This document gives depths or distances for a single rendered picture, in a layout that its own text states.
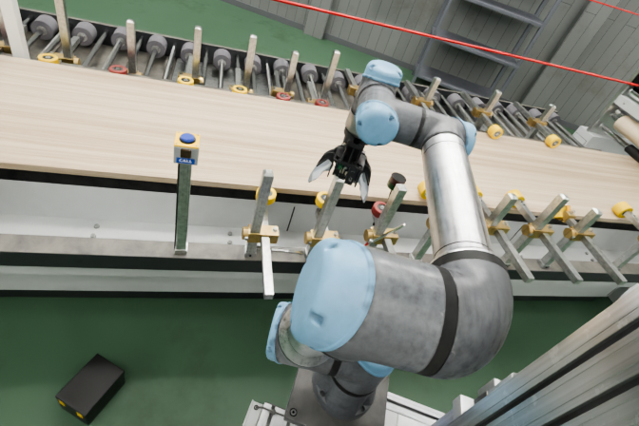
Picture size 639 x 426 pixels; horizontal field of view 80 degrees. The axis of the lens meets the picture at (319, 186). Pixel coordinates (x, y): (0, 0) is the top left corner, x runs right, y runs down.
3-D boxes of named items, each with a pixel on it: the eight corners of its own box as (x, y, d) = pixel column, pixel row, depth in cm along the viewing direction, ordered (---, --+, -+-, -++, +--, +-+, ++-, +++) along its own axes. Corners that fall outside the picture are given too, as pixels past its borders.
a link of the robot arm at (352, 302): (326, 377, 82) (456, 378, 34) (259, 360, 81) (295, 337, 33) (337, 319, 88) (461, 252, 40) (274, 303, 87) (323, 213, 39)
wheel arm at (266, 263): (272, 300, 130) (275, 294, 127) (262, 300, 129) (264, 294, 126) (265, 208, 161) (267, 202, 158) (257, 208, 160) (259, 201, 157)
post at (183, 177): (186, 254, 145) (193, 163, 117) (173, 254, 144) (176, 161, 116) (187, 245, 148) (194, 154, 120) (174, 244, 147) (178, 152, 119)
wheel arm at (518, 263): (531, 282, 150) (536, 278, 148) (523, 282, 149) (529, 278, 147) (474, 195, 186) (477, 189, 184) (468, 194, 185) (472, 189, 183)
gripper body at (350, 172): (324, 178, 88) (339, 135, 81) (332, 159, 95) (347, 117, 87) (356, 189, 88) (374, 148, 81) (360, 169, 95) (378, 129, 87)
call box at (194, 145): (197, 167, 117) (199, 147, 112) (172, 164, 115) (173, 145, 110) (199, 153, 122) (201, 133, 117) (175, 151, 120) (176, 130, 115)
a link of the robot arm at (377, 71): (367, 68, 71) (367, 52, 78) (348, 119, 78) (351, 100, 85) (406, 81, 72) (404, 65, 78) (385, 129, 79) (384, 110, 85)
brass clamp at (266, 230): (276, 244, 148) (279, 236, 145) (241, 243, 145) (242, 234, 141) (275, 233, 153) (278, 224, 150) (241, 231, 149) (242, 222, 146)
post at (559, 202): (506, 267, 190) (571, 198, 160) (500, 267, 189) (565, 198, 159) (502, 261, 193) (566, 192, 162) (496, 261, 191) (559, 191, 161)
